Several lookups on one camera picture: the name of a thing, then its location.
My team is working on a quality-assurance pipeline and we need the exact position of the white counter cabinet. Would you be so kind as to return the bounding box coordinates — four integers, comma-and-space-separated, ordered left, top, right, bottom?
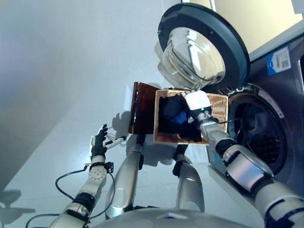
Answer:
180, 0, 304, 56

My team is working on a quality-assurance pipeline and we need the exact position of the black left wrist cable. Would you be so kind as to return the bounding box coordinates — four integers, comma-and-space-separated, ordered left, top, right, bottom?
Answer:
25, 163, 116, 228

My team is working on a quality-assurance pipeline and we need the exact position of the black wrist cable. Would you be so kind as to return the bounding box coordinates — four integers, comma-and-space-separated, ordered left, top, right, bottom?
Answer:
25, 163, 116, 228
213, 117, 253, 148

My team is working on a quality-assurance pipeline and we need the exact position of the brown wicker laundry basket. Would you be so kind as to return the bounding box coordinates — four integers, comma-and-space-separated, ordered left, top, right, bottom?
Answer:
153, 87, 229, 146

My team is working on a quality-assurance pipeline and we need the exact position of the dark grey washing machine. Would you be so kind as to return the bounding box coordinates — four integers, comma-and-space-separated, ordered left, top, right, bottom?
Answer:
206, 34, 304, 198

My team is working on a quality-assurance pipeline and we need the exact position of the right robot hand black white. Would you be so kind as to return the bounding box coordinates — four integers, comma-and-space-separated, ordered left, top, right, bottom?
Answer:
180, 90, 212, 121

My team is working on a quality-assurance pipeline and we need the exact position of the silver robot leg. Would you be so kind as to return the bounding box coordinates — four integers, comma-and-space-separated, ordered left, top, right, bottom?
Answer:
105, 135, 146, 219
172, 144, 206, 214

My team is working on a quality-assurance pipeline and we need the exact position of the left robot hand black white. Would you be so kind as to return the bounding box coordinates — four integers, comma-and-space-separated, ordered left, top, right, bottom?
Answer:
90, 123, 129, 159

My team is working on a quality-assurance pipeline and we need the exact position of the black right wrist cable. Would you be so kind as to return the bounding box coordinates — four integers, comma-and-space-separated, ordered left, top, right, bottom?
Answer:
213, 117, 253, 148

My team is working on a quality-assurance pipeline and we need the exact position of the grey robot torso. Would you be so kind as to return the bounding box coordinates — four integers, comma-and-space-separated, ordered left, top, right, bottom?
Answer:
92, 206, 265, 228

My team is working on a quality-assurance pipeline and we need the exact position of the folded black garment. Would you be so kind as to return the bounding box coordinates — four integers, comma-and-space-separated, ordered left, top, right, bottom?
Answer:
158, 95, 181, 134

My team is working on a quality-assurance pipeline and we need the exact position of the right silver robot leg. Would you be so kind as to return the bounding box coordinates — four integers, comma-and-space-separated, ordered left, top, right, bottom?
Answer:
172, 144, 206, 214

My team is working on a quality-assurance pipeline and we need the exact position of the dark brown wooden stool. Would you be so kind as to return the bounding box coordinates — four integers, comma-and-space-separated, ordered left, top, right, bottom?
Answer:
130, 82, 172, 136

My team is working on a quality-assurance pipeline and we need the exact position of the white appliance enclosure panel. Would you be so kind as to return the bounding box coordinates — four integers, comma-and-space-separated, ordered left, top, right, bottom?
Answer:
248, 22, 304, 63

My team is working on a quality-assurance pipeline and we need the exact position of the left silver robot leg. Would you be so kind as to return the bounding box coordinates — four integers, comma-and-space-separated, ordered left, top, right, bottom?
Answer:
105, 135, 146, 219

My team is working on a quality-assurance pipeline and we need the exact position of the black garment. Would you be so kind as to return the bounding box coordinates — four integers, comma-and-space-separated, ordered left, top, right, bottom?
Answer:
178, 122, 208, 143
158, 95, 181, 134

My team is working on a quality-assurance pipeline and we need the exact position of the round glass washer door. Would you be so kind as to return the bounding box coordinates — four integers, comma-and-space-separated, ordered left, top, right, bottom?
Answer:
156, 3, 250, 93

